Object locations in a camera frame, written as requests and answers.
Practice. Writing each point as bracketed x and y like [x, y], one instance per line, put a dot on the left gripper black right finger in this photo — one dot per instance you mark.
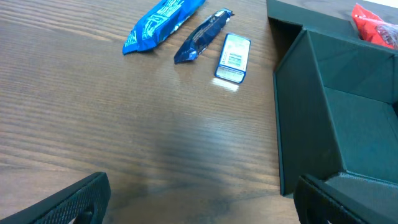
[345, 200]

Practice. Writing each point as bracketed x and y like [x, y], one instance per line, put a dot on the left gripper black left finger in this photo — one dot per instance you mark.
[84, 201]

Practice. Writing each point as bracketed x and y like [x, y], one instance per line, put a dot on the dark green box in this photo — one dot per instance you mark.
[335, 98]

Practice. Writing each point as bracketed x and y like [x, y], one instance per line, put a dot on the long blue snack packet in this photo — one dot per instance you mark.
[159, 23]

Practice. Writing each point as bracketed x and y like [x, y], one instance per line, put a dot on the small blue white box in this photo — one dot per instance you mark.
[233, 61]

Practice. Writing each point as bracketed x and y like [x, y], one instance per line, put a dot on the red candy bag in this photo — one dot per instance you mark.
[373, 29]

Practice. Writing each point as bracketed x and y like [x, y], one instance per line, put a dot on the dark blue candy bar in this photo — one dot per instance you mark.
[202, 36]

